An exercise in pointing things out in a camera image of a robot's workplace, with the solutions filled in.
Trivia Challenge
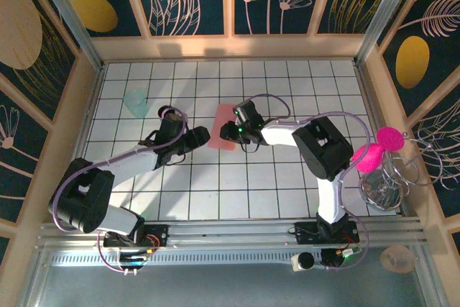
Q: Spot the white and black webcam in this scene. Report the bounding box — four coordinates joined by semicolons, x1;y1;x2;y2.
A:
291;252;316;272

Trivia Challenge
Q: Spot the pink cloth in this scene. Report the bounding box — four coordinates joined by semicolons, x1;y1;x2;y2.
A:
207;104;239;151

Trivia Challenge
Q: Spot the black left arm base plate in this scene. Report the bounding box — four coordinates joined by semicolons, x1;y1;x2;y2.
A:
103;223;170;249

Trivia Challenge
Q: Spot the small electronics board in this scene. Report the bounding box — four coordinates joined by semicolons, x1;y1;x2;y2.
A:
321;247;362;269
118;246;161;265

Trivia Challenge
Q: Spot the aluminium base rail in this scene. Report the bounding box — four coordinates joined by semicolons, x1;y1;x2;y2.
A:
37;217;432;251

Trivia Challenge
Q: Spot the aluminium frame post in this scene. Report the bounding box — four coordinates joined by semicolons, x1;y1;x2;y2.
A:
30;0;106;70
354;0;422;67

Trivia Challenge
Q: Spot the teal translucent glass cup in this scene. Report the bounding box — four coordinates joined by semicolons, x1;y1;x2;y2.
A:
123;90;149;119

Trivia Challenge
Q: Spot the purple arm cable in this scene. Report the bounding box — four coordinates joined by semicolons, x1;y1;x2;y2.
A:
246;93;372;272
52;111;188;275

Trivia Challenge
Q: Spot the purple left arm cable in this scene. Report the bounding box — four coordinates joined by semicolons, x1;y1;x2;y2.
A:
52;111;188;275

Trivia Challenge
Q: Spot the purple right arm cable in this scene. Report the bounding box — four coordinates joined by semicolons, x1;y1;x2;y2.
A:
246;93;372;272

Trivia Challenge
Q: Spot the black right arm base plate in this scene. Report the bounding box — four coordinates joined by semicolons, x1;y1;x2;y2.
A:
289;221;360;245

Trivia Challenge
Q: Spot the silver spiral wire stand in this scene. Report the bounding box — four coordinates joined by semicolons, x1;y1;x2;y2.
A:
359;130;454;211

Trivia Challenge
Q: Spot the perforated metal cable tray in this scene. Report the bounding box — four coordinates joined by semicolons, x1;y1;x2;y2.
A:
50;251;299;267

